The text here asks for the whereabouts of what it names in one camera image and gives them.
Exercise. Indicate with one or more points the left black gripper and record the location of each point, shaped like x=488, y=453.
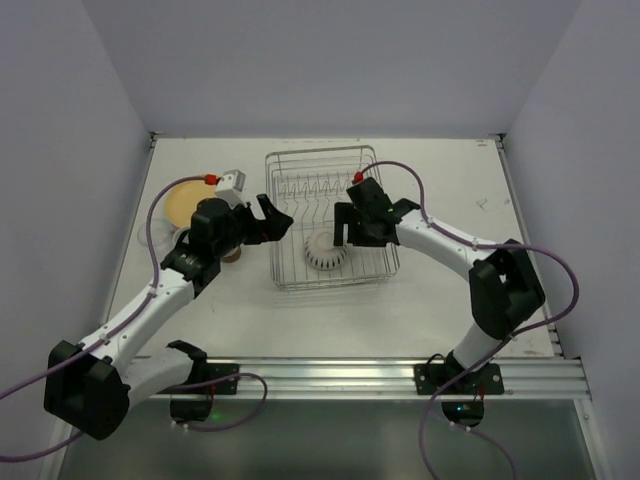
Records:
x=255, y=225

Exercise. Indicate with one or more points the yellow plate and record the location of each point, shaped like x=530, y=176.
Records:
x=182, y=201

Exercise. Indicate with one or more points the white brown cup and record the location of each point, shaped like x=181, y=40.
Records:
x=233, y=256

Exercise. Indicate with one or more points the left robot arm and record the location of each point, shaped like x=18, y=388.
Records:
x=94, y=384

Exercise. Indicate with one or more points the clear glass tumbler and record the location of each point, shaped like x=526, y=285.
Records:
x=155, y=232

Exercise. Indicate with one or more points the wire dish rack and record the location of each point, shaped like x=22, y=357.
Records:
x=305, y=185

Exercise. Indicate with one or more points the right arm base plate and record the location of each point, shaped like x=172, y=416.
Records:
x=428, y=378

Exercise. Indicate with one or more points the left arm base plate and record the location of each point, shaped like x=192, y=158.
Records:
x=209, y=379

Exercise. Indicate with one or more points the aluminium mounting rail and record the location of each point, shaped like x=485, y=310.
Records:
x=394, y=378

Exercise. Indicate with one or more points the white striped bowl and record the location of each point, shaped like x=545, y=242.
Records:
x=321, y=253

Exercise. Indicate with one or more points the pink mug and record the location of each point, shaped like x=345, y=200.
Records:
x=178, y=234

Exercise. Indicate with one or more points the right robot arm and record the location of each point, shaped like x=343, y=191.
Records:
x=504, y=288

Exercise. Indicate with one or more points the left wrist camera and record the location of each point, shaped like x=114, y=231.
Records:
x=230, y=187

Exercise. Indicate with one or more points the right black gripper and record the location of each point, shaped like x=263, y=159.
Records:
x=353, y=226

